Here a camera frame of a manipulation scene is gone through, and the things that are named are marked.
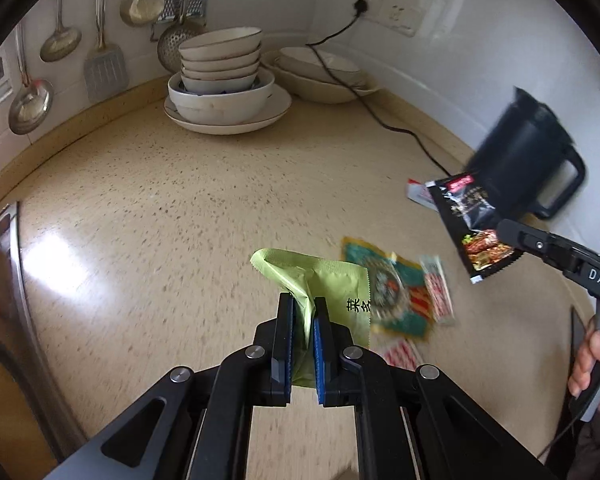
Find slotted metal spatula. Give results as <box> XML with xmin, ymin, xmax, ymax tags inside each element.
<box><xmin>83</xmin><ymin>0</ymin><xmax>130</xmax><ymax>104</ymax></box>

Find light green snack packet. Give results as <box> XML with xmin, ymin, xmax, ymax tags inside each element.
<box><xmin>250</xmin><ymin>248</ymin><xmax>371</xmax><ymax>389</ymax></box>

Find black snack packet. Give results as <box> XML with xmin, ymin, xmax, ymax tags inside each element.
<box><xmin>425</xmin><ymin>173</ymin><xmax>524</xmax><ymax>285</ymax></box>

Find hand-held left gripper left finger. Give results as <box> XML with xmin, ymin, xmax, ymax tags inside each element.
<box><xmin>45</xmin><ymin>292</ymin><xmax>296</xmax><ymax>480</ymax></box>

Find narrow red striped sachet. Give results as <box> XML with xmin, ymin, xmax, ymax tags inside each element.
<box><xmin>418</xmin><ymin>254</ymin><xmax>456</xmax><ymax>326</ymax></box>

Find white red sachet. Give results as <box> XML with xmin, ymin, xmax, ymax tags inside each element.
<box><xmin>405</xmin><ymin>178</ymin><xmax>439</xmax><ymax>210</ymax></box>

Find shallow white dish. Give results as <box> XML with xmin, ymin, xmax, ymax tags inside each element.
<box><xmin>278</xmin><ymin>46</ymin><xmax>362</xmax><ymax>87</ymax></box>
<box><xmin>272</xmin><ymin>57</ymin><xmax>382</xmax><ymax>105</ymax></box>

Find metal ladle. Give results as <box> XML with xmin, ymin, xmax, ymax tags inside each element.
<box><xmin>8</xmin><ymin>24</ymin><xmax>55</xmax><ymax>136</ymax></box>
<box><xmin>40</xmin><ymin>0</ymin><xmax>83</xmax><ymax>64</ymax></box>

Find small white bowl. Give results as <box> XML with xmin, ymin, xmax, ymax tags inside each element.
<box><xmin>181</xmin><ymin>62</ymin><xmax>260</xmax><ymax>84</ymax></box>
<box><xmin>180</xmin><ymin>48</ymin><xmax>261</xmax><ymax>74</ymax></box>
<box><xmin>179</xmin><ymin>73</ymin><xmax>257</xmax><ymax>96</ymax></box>
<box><xmin>178</xmin><ymin>27</ymin><xmax>264</xmax><ymax>62</ymax></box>

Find red white checked packet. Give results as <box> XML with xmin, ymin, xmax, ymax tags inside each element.
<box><xmin>379</xmin><ymin>337</ymin><xmax>426</xmax><ymax>372</ymax></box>

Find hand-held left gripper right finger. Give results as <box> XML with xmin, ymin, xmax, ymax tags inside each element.
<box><xmin>312</xmin><ymin>297</ymin><xmax>557</xmax><ymax>480</ymax></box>

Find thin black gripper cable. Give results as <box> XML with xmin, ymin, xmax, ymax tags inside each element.
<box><xmin>536</xmin><ymin>399</ymin><xmax>582</xmax><ymax>462</ymax></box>

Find teal patterned packet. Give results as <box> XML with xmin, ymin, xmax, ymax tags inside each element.
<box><xmin>340</xmin><ymin>236</ymin><xmax>436</xmax><ymax>344</ymax></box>

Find person's right hand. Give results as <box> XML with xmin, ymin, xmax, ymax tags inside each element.
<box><xmin>567</xmin><ymin>316</ymin><xmax>600</xmax><ymax>412</ymax></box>

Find large white bowl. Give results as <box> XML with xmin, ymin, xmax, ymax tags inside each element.
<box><xmin>167</xmin><ymin>67</ymin><xmax>276</xmax><ymax>125</ymax></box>

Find black electric kettle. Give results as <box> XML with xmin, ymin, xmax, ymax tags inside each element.
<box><xmin>464</xmin><ymin>86</ymin><xmax>587</xmax><ymax>220</ymax></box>

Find white wall socket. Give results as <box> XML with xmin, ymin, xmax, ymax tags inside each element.
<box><xmin>352</xmin><ymin>0</ymin><xmax>424</xmax><ymax>37</ymax></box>

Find metal skimmer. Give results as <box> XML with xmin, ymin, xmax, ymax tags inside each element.
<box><xmin>156</xmin><ymin>0</ymin><xmax>209</xmax><ymax>74</ymax></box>

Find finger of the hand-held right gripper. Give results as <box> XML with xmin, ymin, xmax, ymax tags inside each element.
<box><xmin>496</xmin><ymin>218</ymin><xmax>582</xmax><ymax>282</ymax></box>

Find black power cable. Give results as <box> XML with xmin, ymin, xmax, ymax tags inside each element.
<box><xmin>304</xmin><ymin>0</ymin><xmax>474</xmax><ymax>174</ymax></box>

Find white plate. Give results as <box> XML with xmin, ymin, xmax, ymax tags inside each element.
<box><xmin>163</xmin><ymin>82</ymin><xmax>294</xmax><ymax>136</ymax></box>

